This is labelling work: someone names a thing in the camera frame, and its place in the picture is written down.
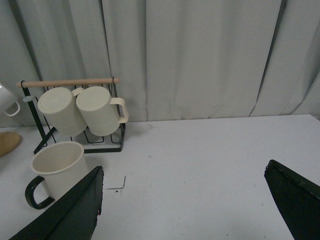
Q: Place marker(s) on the grey curtain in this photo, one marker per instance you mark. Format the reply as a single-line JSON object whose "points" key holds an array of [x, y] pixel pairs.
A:
{"points": [[176, 59]]}

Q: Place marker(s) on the black wire mug rack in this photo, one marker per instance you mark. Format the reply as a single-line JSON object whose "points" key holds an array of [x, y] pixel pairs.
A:
{"points": [[112, 143]]}

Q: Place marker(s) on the cream ribbed mug left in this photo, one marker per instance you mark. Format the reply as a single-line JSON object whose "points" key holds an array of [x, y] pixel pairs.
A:
{"points": [[59, 107]]}

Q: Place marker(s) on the wooden mug tree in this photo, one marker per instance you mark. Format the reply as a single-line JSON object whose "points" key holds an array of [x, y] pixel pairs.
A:
{"points": [[9, 141]]}

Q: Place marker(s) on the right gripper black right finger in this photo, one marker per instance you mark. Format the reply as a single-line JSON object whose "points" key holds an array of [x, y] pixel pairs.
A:
{"points": [[297, 200]]}

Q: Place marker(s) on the cream ribbed mug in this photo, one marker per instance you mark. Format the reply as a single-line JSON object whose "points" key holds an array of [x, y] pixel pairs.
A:
{"points": [[59, 107], [102, 113]]}

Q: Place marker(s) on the white mug on tree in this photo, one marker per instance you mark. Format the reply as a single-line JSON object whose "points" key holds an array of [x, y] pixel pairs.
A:
{"points": [[7, 100]]}

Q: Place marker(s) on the cream ribbed mug right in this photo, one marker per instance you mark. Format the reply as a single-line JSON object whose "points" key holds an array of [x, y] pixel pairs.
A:
{"points": [[102, 113]]}

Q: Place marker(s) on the cream cup black handle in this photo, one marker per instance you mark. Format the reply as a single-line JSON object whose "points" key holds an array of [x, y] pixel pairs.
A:
{"points": [[59, 167]]}

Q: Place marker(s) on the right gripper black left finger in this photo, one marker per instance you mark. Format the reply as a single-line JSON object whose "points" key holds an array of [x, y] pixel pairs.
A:
{"points": [[74, 216]]}

